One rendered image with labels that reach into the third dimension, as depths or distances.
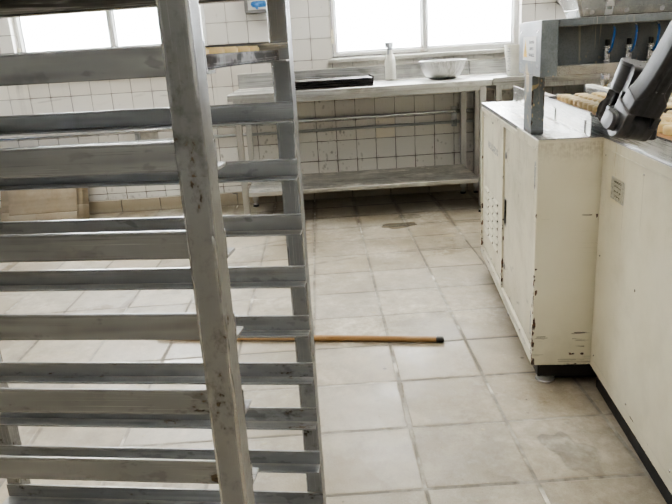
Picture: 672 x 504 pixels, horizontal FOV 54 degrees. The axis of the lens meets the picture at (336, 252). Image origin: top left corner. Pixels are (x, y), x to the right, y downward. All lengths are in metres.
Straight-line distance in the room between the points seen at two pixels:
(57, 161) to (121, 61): 0.12
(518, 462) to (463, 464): 0.15
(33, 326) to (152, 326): 0.14
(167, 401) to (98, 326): 0.11
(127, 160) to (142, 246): 0.09
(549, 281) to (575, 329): 0.19
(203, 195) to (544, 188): 1.62
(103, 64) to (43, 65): 0.06
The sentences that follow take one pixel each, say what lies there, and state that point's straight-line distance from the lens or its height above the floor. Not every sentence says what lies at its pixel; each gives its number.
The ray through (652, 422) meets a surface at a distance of 1.89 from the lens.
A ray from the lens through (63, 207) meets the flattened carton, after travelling 5.28.
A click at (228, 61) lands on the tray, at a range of 0.78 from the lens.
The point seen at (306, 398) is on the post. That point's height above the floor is 0.54.
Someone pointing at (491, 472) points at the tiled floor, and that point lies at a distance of 1.97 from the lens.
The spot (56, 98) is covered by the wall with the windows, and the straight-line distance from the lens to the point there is 5.46.
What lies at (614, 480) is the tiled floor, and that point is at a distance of 2.01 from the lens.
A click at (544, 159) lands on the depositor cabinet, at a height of 0.78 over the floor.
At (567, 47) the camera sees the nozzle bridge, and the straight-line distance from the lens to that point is 2.20.
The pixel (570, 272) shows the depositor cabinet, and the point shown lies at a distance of 2.24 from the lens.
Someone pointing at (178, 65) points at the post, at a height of 1.14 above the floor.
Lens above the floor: 1.15
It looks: 17 degrees down
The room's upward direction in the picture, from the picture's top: 4 degrees counter-clockwise
